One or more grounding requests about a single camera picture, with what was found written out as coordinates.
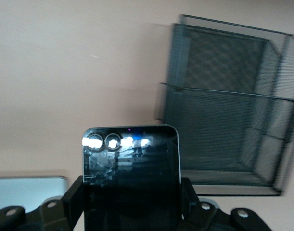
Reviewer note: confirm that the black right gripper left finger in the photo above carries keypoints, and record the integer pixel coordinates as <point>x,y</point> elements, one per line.
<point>73,204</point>

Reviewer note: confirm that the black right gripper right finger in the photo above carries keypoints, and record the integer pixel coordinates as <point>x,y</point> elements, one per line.
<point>188,197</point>

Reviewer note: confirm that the small black flip phone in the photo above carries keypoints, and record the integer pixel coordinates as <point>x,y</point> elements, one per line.
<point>132,183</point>

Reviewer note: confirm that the silver closed laptop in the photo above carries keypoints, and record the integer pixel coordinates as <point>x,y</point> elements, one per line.
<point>24,192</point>

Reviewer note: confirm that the black mesh two-tier tray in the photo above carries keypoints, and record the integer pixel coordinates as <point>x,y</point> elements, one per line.
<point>221,120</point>

